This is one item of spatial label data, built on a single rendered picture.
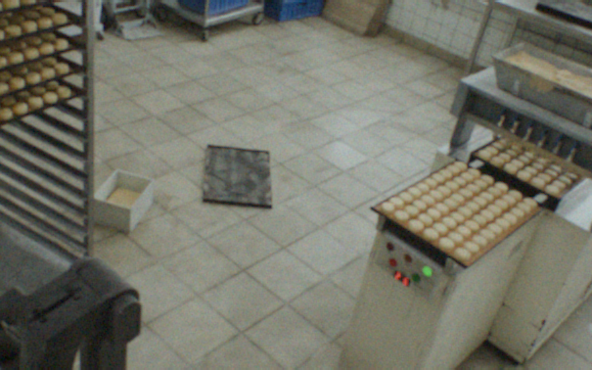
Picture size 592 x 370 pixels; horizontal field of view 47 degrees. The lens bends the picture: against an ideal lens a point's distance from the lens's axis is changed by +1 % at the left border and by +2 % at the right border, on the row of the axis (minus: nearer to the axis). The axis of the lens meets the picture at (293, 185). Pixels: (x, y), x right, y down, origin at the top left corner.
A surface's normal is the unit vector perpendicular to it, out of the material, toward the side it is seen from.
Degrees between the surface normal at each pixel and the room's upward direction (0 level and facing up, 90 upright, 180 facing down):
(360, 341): 90
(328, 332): 0
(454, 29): 90
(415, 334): 90
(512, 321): 90
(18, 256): 0
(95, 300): 13
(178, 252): 0
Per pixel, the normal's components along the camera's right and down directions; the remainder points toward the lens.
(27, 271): 0.17, -0.82
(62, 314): 0.00, -0.73
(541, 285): -0.68, 0.30
